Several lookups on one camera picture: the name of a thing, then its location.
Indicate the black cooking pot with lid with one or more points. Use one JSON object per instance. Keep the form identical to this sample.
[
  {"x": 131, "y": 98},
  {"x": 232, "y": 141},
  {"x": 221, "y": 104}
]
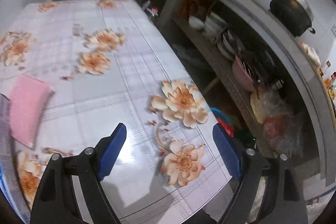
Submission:
[{"x": 295, "y": 15}]

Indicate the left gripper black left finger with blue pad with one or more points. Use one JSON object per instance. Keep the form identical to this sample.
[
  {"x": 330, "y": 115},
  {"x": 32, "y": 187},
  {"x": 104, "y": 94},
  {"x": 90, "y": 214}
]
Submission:
[{"x": 55, "y": 200}]

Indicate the stack of white plates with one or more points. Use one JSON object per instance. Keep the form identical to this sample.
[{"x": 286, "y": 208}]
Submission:
[{"x": 217, "y": 31}]

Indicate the concrete kitchen counter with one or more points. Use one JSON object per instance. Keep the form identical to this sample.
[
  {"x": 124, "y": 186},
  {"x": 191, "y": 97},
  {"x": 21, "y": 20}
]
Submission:
[{"x": 306, "y": 79}]

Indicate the white bowl on shelf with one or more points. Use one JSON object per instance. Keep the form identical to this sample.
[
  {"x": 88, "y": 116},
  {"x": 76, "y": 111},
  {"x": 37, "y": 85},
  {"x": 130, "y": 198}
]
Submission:
[{"x": 196, "y": 23}]

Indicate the small bottle red cap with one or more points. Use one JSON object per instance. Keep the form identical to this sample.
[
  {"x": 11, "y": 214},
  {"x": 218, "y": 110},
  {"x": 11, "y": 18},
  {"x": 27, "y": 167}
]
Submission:
[{"x": 151, "y": 11}]

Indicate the pink plastic basin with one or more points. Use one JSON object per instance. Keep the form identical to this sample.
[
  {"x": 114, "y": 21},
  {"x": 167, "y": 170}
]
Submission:
[{"x": 241, "y": 76}]

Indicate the floral plastic tablecloth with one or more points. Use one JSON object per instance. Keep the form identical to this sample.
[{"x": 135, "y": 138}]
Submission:
[{"x": 106, "y": 64}]

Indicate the pink sponge cloth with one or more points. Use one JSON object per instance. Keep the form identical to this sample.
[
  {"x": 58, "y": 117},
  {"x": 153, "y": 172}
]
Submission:
[{"x": 28, "y": 98}]

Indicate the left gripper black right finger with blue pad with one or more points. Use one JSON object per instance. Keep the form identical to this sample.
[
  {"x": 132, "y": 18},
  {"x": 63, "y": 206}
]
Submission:
[{"x": 283, "y": 200}]

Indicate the clear bag with food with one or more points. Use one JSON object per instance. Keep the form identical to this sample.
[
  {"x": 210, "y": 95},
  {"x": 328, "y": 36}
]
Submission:
[{"x": 281, "y": 127}]

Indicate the blue trash basin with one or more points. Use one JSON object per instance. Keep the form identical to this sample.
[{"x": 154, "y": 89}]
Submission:
[{"x": 224, "y": 121}]

